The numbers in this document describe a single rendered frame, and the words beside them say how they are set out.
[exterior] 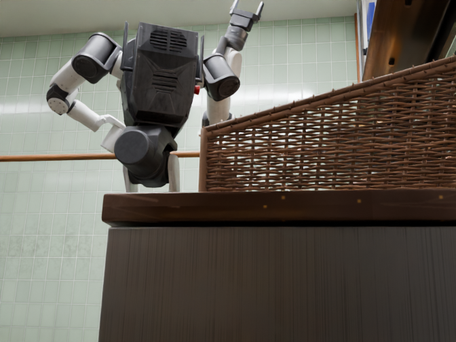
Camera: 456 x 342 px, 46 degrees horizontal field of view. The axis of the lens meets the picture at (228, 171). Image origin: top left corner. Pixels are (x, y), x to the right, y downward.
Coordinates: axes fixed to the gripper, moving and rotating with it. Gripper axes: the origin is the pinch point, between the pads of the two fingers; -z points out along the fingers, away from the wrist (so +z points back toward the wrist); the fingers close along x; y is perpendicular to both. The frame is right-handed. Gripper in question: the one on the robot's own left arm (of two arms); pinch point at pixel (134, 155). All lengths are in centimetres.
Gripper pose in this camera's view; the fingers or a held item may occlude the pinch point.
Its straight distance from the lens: 242.8
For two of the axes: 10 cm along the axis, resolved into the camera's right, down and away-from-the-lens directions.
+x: -0.3, 9.5, -3.0
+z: -1.7, -3.0, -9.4
